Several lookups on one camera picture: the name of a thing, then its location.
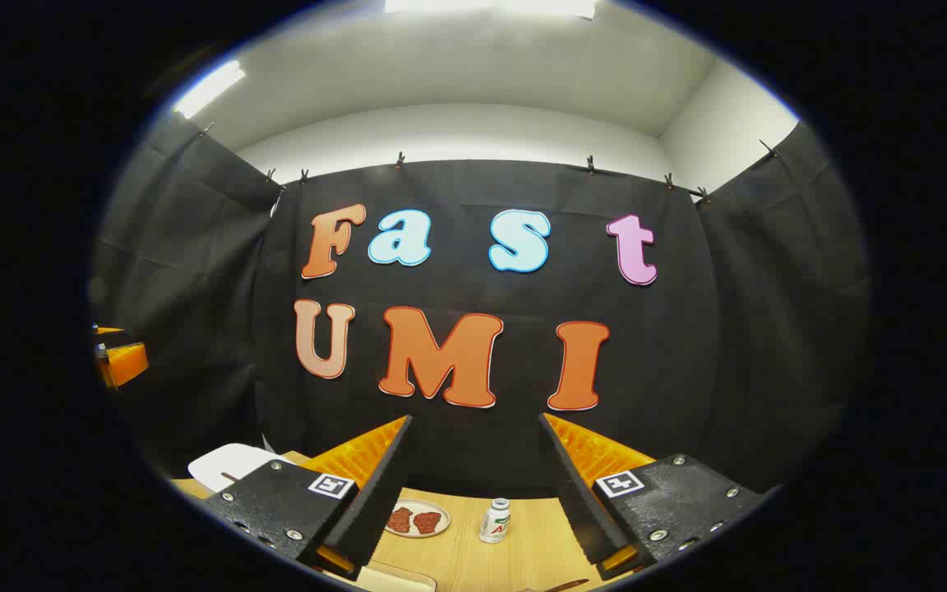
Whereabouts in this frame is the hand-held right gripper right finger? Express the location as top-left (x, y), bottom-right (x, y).
top-left (539, 413), bottom-right (770, 580)

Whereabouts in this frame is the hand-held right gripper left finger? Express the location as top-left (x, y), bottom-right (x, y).
top-left (202, 415), bottom-right (418, 581)

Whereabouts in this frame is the white rice cooker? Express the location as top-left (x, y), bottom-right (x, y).
top-left (188, 444), bottom-right (289, 493)

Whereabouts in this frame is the clear rice tray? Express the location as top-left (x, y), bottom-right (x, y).
top-left (354, 562), bottom-right (438, 592)

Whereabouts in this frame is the white round plate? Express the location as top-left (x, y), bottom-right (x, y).
top-left (383, 498), bottom-right (450, 539)

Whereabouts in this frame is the white drink bottle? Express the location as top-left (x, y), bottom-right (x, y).
top-left (479, 497), bottom-right (512, 544)

